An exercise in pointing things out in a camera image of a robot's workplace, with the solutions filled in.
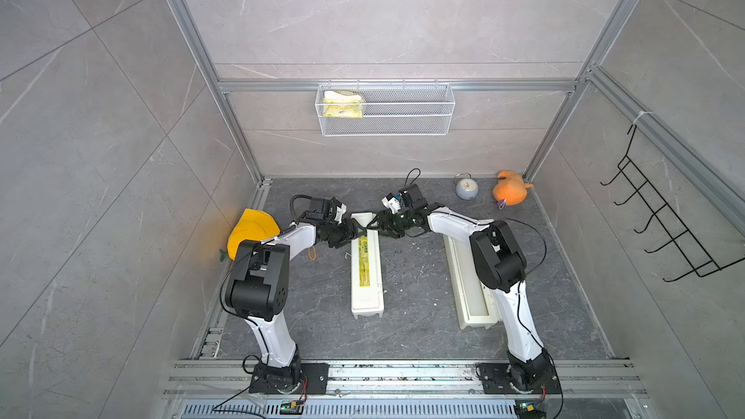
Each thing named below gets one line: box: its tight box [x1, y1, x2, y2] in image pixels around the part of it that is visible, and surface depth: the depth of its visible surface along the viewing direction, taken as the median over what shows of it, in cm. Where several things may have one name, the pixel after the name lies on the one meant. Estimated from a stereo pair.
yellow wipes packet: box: [323, 89, 364, 119], surface depth 88 cm
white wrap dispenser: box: [351, 212, 385, 321], surface depth 86 cm
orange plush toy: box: [492, 169, 535, 206], surface depth 109 cm
